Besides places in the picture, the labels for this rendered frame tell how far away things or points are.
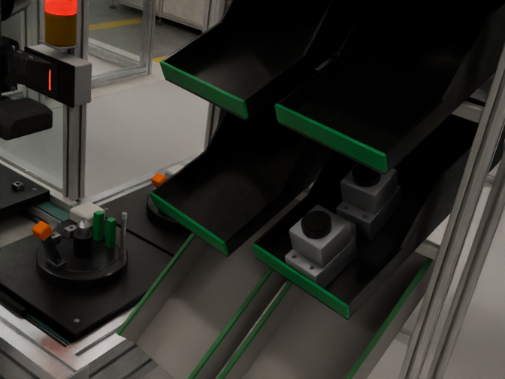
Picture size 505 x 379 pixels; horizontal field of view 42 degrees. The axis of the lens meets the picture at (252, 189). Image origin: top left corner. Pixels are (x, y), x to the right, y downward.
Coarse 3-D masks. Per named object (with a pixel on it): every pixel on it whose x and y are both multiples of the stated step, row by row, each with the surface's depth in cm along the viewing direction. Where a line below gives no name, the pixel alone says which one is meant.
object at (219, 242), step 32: (224, 128) 81; (256, 128) 86; (192, 160) 80; (224, 160) 82; (256, 160) 81; (288, 160) 80; (320, 160) 76; (160, 192) 78; (192, 192) 79; (224, 192) 78; (256, 192) 77; (288, 192) 74; (192, 224) 73; (224, 224) 75; (256, 224) 73
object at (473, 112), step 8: (464, 104) 64; (472, 104) 64; (456, 112) 64; (464, 112) 64; (472, 112) 64; (480, 112) 63; (472, 120) 64; (504, 144) 80; (304, 192) 78; (416, 248) 72; (424, 248) 71; (432, 248) 71; (432, 256) 71
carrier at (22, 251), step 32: (64, 224) 113; (96, 224) 105; (0, 256) 102; (32, 256) 103; (64, 256) 101; (96, 256) 102; (128, 256) 104; (160, 256) 108; (0, 288) 97; (32, 288) 96; (64, 288) 97; (96, 288) 98; (128, 288) 100; (64, 320) 91; (96, 320) 92
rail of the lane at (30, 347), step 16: (0, 304) 94; (16, 304) 93; (0, 320) 92; (16, 320) 91; (0, 336) 88; (16, 336) 88; (32, 336) 89; (48, 336) 89; (0, 352) 90; (16, 352) 87; (32, 352) 86; (48, 352) 87; (64, 352) 87; (0, 368) 91; (16, 368) 88; (32, 368) 86; (48, 368) 84; (64, 368) 84; (80, 368) 85
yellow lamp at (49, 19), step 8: (48, 16) 104; (56, 16) 104; (64, 16) 104; (72, 16) 105; (48, 24) 105; (56, 24) 104; (64, 24) 104; (72, 24) 106; (48, 32) 105; (56, 32) 105; (64, 32) 105; (72, 32) 106; (48, 40) 106; (56, 40) 105; (64, 40) 106; (72, 40) 107
